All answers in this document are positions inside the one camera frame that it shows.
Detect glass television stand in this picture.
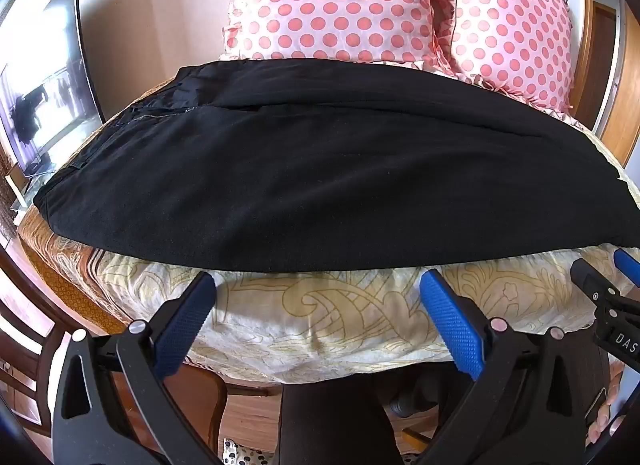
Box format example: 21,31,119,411
0,165,43,228

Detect black pants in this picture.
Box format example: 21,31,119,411
32,58,628,273

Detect wooden headboard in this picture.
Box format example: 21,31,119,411
515,0,640,166

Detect dark wooden chair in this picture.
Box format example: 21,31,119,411
0,245,68,428

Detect brown wooden stool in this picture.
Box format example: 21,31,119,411
107,357,232,465

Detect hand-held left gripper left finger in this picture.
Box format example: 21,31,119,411
52,272,226,465

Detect person's right hand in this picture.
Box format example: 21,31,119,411
587,390,619,451

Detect person's black-clad leg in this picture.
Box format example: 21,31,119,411
277,377,401,465

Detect flat screen television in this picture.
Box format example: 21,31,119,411
0,0,106,178

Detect pink polka dot pillow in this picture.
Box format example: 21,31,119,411
432,0,576,113
220,0,453,67

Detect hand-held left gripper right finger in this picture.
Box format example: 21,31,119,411
419,269,613,465

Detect polka dot slipper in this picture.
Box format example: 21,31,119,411
220,437,282,465

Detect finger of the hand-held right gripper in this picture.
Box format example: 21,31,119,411
571,257,622,307
614,249,640,292

